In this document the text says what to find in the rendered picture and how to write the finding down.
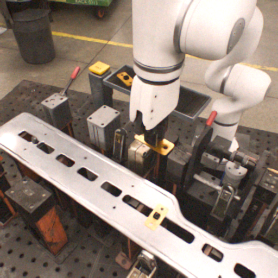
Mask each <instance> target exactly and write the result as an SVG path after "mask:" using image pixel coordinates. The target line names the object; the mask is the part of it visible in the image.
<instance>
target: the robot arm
mask: <svg viewBox="0 0 278 278"><path fill-rule="evenodd" d="M256 4H257V0H132V53H133V54H134V71H135V73H136V75H135V77H134V81H132V87H131V94H130V121H132V122H134V121H136V120H137V121H136V125H135V130H134V134H136V135H138V136H140V135H143V134H144V141H145V142H146V143H147V144H150V145H152V146H153V147H156V146H157V138H158V137H159V138H160V140H163V139H164V136H165V126H164V125H165V124H167V122H168V115H169V114H170V113H171V112H172V111H173V110H174V109H175V107H176V106H177V103H178V97H179V87H180V75H181V74H182V72H183V69H184V66H185V54H189V55H192V56H194V57H196V58H200V59H204V60H210V61H212V62H211V64H210V65H209V66H208V68H207V70H206V71H205V76H204V81H205V84H206V86H207V87H208V88H209V89H211V90H212V91H215V92H218V93H221V94H224V95H225V96H228V97H223V98H219V99H216V100H215V101H214V103H213V105H212V108H211V111H210V114H211V113H212V111H216V112H217V115H216V118H215V119H214V121H213V123H212V124H211V127H212V128H213V135H212V137H211V141H213V139H214V138H215V137H216V136H217V135H218V136H221V137H223V138H226V139H228V140H230V141H232V143H231V147H230V148H229V151H230V152H233V151H236V150H237V148H238V144H237V141H236V140H235V138H234V136H235V133H236V129H237V126H238V122H239V121H240V118H241V115H242V113H243V111H244V110H246V109H249V108H251V107H254V106H256V105H257V104H259V103H260V102H261V101H262V100H264V99H265V98H266V96H267V95H268V93H269V90H270V89H271V78H270V76H269V75H267V74H266V73H265V72H263V71H260V70H258V69H255V68H253V67H250V66H246V65H242V64H239V63H240V62H243V61H245V60H246V59H247V58H249V57H250V56H251V55H252V53H253V52H254V51H255V50H256V48H257V46H258V43H259V40H260V38H261V34H262V28H263V17H262V13H261V12H260V10H259V8H258V7H257V6H256Z"/></svg>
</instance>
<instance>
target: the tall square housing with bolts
mask: <svg viewBox="0 0 278 278"><path fill-rule="evenodd" d="M87 123H88V128H89V134H90V140H91V142H90V143H91V144H93V145H94V150H95V151H97V152H99V153H101V154H103V155H105V156H106V157H109V158H110V159H111V158H112V157H113V145H114V137H115V130H117V129H119V128H121V116H120V112H119V111H116V110H114V109H112V108H111V107H109V106H106V105H103V106H102V107H101V108H99V109H98V110H97V111H96V112H95V113H93V114H92V115H90V116H89V118H88V119H87Z"/></svg>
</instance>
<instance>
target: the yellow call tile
mask: <svg viewBox="0 0 278 278"><path fill-rule="evenodd" d="M109 69H110V66H109V65H106V64H104V63H101V62H99V61H98V62H97V63H96V64H94V65H92V66H91V67H89V71H91V72H95V73H97V74H99V75H101V74H103V73H104V72H106V71H107V70H109Z"/></svg>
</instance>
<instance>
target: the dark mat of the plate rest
mask: <svg viewBox="0 0 278 278"><path fill-rule="evenodd" d="M123 72H125V73H127V74H128V75H129V76H130V77H131V78H132V79H134V77H135V75H136V73H135V71H134V69H133V68H130V67H128V66H125V67H123V68H122V69H121V70H120V71H119V72H117V73H115V74H114V75H113V76H111V78H109V79H107V80H106V81H108V82H111V83H113V84H114V85H116V86H119V87H122V88H124V89H127V90H129V91H131V87H132V86H126V84H125V83H124V82H122V81H121V80H120V79H119V78H118V77H117V75H118V74H120V73H123ZM208 99H209V98H207V97H205V96H202V95H199V94H198V93H195V92H192V91H190V90H187V89H184V88H182V87H179V97H178V103H177V106H176V107H175V109H174V110H175V111H177V112H180V113H183V114H185V115H188V116H190V117H192V118H193V116H194V115H195V114H196V113H197V112H198V111H199V110H200V108H201V107H202V106H203V105H205V103H206V102H207V101H208Z"/></svg>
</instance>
